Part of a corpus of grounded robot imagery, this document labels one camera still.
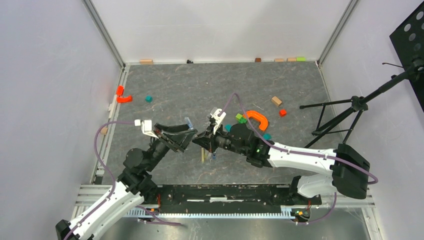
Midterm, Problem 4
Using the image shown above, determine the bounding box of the teal block centre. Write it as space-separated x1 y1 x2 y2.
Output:
225 124 232 132

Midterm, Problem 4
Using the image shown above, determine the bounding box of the tan block back left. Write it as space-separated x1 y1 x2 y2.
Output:
139 59 154 65

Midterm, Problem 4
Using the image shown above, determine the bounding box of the small red cube right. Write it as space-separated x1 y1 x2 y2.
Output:
278 109 287 117

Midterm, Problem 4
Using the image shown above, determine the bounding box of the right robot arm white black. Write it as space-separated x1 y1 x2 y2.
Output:
192 123 370 204

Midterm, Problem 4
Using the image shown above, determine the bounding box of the black tripod stand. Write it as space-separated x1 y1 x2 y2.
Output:
299 57 424 148

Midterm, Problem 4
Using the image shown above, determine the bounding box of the toothed aluminium rail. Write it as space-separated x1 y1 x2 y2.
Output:
125 206 312 220

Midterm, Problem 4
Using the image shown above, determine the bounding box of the tan wooden block right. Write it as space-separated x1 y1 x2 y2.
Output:
271 96 283 107

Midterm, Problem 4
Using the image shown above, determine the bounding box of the yellow pen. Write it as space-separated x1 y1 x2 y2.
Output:
201 147 205 164

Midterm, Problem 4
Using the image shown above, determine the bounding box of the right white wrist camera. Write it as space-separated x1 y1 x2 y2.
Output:
209 107 226 135

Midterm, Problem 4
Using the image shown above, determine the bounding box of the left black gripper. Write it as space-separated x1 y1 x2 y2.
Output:
145 122 198 171

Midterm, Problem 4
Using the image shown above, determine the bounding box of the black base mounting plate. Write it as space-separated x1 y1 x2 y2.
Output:
142 184 322 215

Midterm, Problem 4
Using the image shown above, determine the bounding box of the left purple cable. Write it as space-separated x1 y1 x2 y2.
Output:
62 120 137 240

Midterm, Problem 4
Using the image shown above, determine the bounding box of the lime green block back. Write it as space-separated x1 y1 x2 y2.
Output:
296 56 306 62

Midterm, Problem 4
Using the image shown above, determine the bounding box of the green lego brick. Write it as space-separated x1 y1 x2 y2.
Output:
235 113 247 124

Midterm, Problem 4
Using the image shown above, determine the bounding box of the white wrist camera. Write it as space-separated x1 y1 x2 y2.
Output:
133 119 159 139
209 107 226 135

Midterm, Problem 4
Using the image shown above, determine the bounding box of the red curved block left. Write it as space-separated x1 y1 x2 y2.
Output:
116 95 133 104

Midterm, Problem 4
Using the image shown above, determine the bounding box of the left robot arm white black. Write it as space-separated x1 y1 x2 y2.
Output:
55 119 198 240

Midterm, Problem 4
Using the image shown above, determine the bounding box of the orange curved block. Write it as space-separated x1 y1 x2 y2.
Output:
243 110 269 132

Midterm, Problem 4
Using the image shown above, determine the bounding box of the small teal cube left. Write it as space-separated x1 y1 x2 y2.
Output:
145 95 153 103

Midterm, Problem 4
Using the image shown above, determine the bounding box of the translucent blue pen cap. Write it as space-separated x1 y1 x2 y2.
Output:
184 117 194 130

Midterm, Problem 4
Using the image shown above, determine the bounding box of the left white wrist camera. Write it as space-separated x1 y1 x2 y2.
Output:
133 119 159 139

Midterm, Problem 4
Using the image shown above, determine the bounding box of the teal block near baseplate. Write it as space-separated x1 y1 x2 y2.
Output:
262 133 272 141

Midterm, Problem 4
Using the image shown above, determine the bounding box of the tan block left rail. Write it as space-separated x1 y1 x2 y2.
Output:
99 126 108 135

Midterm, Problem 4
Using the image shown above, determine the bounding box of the red block upper left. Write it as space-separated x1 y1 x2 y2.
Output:
115 85 124 96

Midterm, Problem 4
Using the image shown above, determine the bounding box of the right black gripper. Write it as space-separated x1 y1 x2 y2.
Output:
193 121 248 156

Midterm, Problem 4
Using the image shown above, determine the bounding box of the black perforated panel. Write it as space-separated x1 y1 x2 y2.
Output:
389 3 424 108

